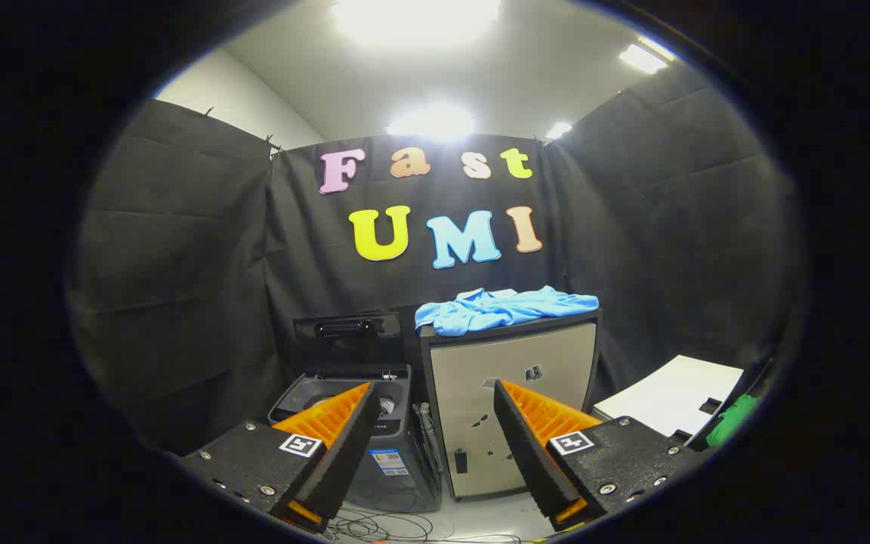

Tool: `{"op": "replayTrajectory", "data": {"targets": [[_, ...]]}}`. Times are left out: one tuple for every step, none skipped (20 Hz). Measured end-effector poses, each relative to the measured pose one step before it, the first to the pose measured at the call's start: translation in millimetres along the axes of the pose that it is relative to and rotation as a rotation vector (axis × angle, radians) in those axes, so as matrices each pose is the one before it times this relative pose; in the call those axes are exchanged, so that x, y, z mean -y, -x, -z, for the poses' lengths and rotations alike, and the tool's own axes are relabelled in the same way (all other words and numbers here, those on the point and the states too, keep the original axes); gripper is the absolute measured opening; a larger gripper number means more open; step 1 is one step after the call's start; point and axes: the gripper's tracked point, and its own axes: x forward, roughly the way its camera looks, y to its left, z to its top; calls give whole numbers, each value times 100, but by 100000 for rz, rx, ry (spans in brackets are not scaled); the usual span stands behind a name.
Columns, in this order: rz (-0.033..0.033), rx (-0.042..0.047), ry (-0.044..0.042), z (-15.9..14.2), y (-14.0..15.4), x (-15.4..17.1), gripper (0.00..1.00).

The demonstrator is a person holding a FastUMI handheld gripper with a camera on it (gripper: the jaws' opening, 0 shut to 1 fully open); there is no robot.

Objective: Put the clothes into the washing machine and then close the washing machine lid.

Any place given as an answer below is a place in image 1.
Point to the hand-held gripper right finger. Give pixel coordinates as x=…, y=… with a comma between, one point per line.
x=526, y=446

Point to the ceiling light panel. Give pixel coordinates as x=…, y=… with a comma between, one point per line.
x=645, y=57
x=416, y=19
x=431, y=122
x=558, y=130

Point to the green object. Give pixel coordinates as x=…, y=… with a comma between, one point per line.
x=733, y=419

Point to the light blue polo shirt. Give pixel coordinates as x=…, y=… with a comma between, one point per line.
x=495, y=310

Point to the dark washing machine lid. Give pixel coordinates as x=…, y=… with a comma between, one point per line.
x=344, y=329

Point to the grey washing machine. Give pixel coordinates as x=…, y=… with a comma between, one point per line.
x=397, y=468

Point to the black backdrop cloth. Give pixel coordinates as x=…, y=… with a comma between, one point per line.
x=201, y=264

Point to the beige cabinet with dark frame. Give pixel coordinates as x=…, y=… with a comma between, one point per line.
x=480, y=370

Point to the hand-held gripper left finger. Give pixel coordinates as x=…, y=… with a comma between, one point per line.
x=352, y=446

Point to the white board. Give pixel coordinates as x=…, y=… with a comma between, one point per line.
x=669, y=393

